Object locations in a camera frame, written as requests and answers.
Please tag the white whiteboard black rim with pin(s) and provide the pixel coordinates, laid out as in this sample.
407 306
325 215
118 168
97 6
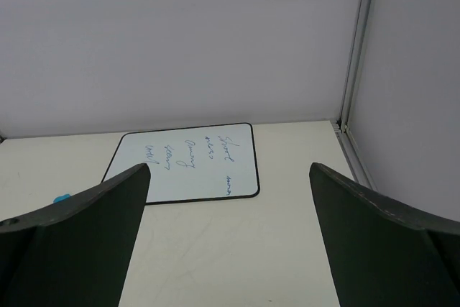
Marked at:
192 164

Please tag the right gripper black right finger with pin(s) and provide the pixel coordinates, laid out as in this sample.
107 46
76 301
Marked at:
383 252

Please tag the aluminium right corner post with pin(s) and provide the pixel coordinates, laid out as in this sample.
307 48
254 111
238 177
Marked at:
343 125

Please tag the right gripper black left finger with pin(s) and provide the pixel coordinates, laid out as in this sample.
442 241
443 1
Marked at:
75 252

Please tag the blue whiteboard eraser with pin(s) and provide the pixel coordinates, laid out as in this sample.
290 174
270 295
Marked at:
61 198

